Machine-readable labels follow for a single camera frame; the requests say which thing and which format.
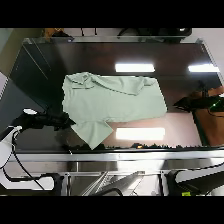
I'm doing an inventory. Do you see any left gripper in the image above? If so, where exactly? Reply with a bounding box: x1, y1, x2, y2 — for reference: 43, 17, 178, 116
45, 111, 77, 131

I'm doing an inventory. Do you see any pale green polo shirt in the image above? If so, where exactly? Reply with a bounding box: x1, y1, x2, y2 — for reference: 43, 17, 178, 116
61, 71, 169, 151

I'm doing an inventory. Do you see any black cable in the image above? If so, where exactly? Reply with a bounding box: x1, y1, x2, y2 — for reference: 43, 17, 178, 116
11, 132, 46, 192

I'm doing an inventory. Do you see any silver frame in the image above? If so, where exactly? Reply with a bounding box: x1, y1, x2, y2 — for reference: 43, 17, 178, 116
0, 147, 224, 197

